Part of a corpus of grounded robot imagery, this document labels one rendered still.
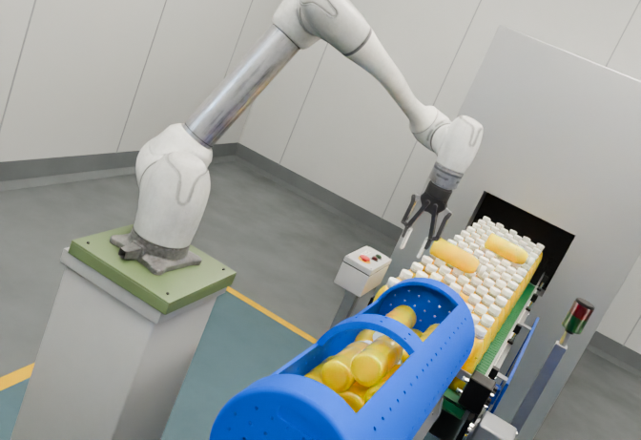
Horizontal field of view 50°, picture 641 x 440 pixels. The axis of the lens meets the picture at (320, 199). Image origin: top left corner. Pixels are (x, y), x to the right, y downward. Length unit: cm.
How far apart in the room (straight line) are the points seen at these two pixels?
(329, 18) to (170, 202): 60
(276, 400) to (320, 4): 98
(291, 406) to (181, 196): 74
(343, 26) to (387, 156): 464
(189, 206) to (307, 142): 492
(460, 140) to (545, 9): 419
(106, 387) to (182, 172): 58
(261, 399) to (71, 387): 88
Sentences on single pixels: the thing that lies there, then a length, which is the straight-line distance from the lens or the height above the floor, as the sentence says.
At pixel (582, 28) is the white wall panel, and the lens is 610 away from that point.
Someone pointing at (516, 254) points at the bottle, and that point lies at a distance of 298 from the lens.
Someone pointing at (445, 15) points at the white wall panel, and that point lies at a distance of 626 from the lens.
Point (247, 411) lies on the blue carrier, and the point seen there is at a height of 115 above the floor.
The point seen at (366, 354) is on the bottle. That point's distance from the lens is 146.
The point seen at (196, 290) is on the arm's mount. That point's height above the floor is 104.
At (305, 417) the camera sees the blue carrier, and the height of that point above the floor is 120.
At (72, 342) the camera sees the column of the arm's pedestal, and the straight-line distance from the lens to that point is 192.
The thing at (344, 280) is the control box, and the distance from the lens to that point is 221.
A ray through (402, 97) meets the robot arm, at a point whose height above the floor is 163.
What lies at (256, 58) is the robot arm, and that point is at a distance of 190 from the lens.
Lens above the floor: 182
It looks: 16 degrees down
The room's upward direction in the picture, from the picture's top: 23 degrees clockwise
